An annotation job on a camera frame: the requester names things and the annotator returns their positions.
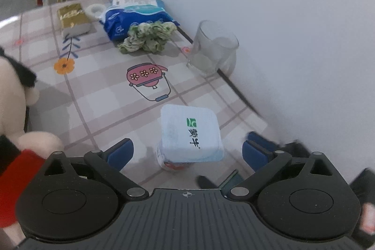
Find gold tissue box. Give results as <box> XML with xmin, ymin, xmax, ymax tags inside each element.
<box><xmin>56</xmin><ymin>3</ymin><xmax>92</xmax><ymax>37</ymax></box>

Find clear glass cup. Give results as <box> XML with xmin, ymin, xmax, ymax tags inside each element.
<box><xmin>187</xmin><ymin>20</ymin><xmax>240</xmax><ymax>77</ymax></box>

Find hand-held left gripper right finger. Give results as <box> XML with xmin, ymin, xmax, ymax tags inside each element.
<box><xmin>225</xmin><ymin>140</ymin><xmax>336</xmax><ymax>201</ymax></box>

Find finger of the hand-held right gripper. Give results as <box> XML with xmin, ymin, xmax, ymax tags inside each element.
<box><xmin>247</xmin><ymin>131</ymin><xmax>308</xmax><ymax>158</ymax></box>

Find white yogurt cup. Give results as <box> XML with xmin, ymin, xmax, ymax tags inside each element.
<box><xmin>156</xmin><ymin>104</ymin><xmax>225</xmax><ymax>171</ymax></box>

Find blue tissue packet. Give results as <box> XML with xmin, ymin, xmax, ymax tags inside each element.
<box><xmin>100</xmin><ymin>0</ymin><xmax>180</xmax><ymax>41</ymax></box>

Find plush toy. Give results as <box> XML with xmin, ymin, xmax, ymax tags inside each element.
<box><xmin>0</xmin><ymin>47</ymin><xmax>65</xmax><ymax>239</ymax></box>

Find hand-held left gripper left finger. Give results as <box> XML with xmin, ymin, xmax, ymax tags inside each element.
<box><xmin>44</xmin><ymin>138</ymin><xmax>148</xmax><ymax>200</ymax></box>

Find green white floral cloth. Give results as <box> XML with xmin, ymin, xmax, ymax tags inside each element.
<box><xmin>118</xmin><ymin>20</ymin><xmax>178</xmax><ymax>55</ymax></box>

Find dark green packet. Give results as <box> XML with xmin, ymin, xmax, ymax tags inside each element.
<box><xmin>220</xmin><ymin>169</ymin><xmax>244</xmax><ymax>189</ymax></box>

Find white tape roll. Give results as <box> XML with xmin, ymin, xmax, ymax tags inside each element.
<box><xmin>87</xmin><ymin>4</ymin><xmax>105</xmax><ymax>18</ymax></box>

